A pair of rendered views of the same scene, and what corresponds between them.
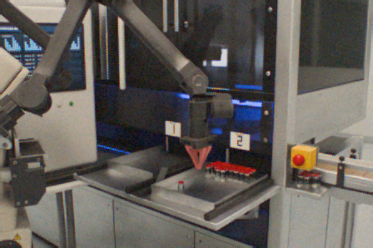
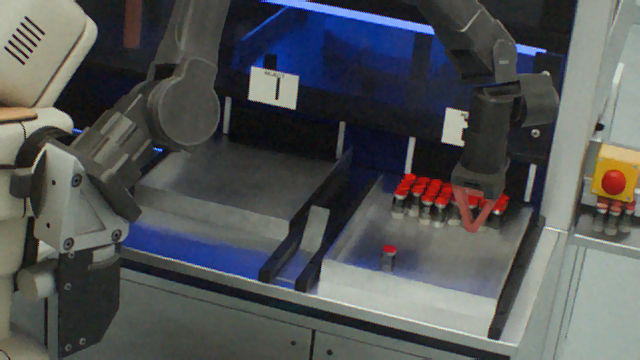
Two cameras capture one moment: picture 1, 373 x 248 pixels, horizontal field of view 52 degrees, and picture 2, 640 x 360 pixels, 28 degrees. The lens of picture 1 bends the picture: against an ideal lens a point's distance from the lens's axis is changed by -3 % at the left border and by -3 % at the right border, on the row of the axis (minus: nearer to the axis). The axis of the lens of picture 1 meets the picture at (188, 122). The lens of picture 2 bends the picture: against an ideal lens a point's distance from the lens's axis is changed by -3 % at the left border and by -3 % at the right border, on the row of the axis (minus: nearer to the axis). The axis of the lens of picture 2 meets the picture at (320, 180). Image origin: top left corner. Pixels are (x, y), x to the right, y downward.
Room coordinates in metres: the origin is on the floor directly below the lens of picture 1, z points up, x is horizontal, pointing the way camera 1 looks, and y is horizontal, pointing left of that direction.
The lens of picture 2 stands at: (-0.25, 0.83, 1.79)
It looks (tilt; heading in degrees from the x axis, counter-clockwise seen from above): 24 degrees down; 336
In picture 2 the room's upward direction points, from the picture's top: 7 degrees clockwise
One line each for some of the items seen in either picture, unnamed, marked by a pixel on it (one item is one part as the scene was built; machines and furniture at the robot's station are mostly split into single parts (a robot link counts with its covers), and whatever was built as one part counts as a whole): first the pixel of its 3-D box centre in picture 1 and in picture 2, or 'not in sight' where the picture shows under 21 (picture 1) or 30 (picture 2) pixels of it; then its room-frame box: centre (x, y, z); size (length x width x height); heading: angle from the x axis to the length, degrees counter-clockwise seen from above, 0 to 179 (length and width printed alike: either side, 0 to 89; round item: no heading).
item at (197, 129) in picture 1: (198, 130); (483, 152); (1.14, -0.03, 1.13); 0.10 x 0.07 x 0.07; 141
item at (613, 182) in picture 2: (299, 160); (614, 181); (1.29, -0.38, 0.99); 0.04 x 0.04 x 0.04; 51
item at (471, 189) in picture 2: (201, 152); (477, 197); (1.15, -0.04, 1.06); 0.07 x 0.07 x 0.09; 51
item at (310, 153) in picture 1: (304, 156); (616, 171); (1.32, -0.41, 1.00); 0.08 x 0.07 x 0.07; 141
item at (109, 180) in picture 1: (178, 180); (331, 227); (1.45, 0.04, 0.87); 0.70 x 0.48 x 0.02; 51
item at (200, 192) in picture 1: (211, 184); (433, 241); (1.32, -0.08, 0.90); 0.34 x 0.26 x 0.04; 141
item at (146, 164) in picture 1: (159, 161); (248, 172); (1.61, 0.12, 0.90); 0.34 x 0.26 x 0.04; 141
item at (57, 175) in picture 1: (57, 176); not in sight; (1.62, 0.57, 0.82); 0.40 x 0.14 x 0.02; 130
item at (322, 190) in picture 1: (310, 188); (613, 230); (1.35, -0.44, 0.87); 0.14 x 0.13 x 0.02; 141
